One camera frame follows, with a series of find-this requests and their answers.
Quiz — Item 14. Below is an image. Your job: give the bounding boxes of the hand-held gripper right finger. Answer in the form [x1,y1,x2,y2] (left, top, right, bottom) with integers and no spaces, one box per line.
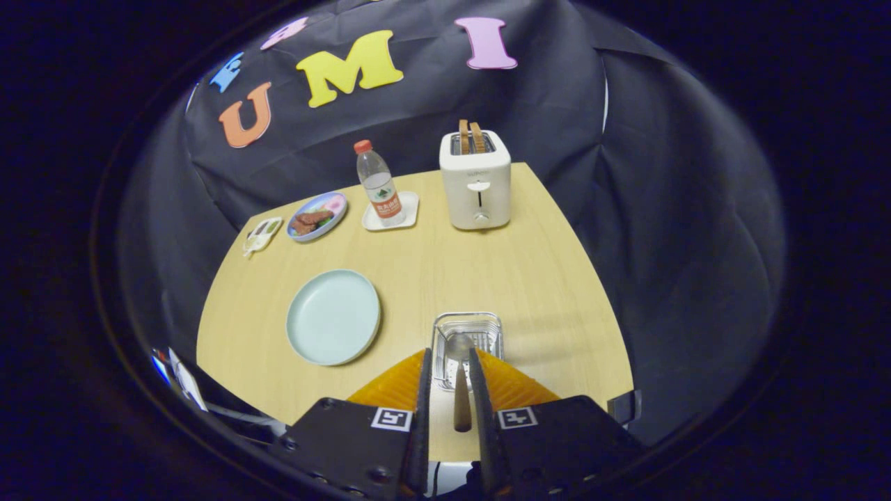
[468,348,645,501]

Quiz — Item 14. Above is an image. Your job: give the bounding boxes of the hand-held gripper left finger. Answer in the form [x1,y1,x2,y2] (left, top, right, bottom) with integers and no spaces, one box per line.
[270,348,434,501]

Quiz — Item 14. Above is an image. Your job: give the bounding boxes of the wooden-handled metal spoon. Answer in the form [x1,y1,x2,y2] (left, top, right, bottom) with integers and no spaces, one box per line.
[445,333,475,434]

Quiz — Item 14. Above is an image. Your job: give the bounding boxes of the metal drain basket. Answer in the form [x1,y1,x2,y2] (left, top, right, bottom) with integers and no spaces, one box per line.
[430,312,504,392]

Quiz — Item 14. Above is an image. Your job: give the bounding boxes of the black table edge clamp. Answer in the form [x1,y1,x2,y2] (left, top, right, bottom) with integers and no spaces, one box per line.
[608,390,641,425]

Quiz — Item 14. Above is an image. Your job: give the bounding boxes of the light green plate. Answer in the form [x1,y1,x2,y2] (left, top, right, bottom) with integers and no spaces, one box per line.
[286,269,381,367]

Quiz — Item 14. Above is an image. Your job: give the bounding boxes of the white square coaster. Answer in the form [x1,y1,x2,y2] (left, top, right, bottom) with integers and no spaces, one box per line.
[361,191,420,232]

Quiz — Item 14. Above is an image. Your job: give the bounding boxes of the white toaster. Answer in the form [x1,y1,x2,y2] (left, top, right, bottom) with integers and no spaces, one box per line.
[439,129,512,230]

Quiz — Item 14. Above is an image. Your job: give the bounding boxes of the brown food pieces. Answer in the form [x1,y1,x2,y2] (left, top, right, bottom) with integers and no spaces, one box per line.
[290,210,333,236]

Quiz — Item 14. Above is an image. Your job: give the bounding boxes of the blue patterned plate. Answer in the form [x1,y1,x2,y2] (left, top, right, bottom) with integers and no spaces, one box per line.
[287,191,348,242]

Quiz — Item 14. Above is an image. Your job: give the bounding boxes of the clear red-capped water bottle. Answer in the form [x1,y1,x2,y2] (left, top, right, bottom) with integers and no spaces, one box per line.
[353,140,406,227]

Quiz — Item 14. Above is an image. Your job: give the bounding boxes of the small white sauce dish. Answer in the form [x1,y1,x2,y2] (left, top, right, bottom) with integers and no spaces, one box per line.
[242,216,284,257]

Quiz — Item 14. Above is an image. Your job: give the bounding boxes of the black backdrop cloth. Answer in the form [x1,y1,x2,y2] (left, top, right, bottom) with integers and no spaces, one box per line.
[118,0,787,446]

